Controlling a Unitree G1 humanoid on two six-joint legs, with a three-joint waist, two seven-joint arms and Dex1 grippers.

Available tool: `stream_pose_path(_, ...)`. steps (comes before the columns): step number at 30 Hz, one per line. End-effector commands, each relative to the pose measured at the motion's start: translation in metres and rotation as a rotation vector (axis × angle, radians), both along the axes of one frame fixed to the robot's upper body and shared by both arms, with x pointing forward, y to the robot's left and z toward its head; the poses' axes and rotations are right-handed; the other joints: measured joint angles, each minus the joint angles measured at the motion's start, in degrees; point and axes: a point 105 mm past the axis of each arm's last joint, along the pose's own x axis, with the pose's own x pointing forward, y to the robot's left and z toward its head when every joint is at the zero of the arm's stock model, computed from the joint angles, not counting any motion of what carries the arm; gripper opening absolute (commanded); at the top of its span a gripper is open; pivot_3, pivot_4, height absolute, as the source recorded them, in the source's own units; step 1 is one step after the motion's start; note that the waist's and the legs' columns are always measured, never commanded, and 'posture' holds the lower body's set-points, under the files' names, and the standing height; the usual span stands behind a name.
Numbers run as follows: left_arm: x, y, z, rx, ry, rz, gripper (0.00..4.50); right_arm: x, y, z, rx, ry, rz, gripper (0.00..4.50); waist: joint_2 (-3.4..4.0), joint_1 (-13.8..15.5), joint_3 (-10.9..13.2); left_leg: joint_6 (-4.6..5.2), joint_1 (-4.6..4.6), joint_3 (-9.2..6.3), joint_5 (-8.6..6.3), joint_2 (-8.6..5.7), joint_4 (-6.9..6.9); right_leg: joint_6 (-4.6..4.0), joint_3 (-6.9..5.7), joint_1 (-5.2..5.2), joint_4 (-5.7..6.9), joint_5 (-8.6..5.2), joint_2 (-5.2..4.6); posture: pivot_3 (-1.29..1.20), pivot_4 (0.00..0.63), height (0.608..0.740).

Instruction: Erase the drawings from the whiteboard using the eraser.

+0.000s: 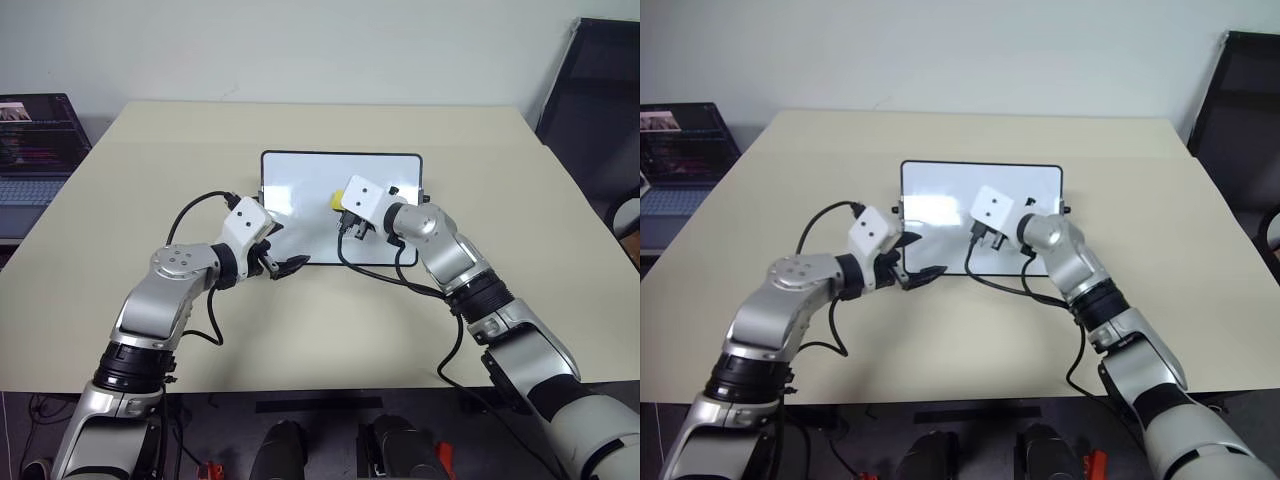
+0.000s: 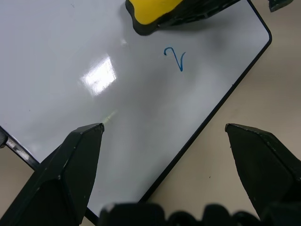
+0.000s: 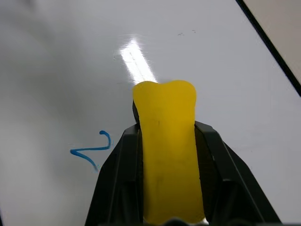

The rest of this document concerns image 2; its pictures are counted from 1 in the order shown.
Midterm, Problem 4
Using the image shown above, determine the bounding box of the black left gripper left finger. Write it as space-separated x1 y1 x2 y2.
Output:
0 122 105 226

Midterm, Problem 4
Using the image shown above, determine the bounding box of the white whiteboard with black frame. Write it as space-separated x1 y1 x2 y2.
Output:
0 0 273 226

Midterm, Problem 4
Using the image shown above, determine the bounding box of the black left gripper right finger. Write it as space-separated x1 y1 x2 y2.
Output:
224 123 301 223

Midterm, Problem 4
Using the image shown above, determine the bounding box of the yellow and black whiteboard eraser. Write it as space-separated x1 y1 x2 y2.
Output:
125 0 183 36

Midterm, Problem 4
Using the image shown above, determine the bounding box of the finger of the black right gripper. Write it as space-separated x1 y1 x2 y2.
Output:
157 0 242 28
267 0 295 13

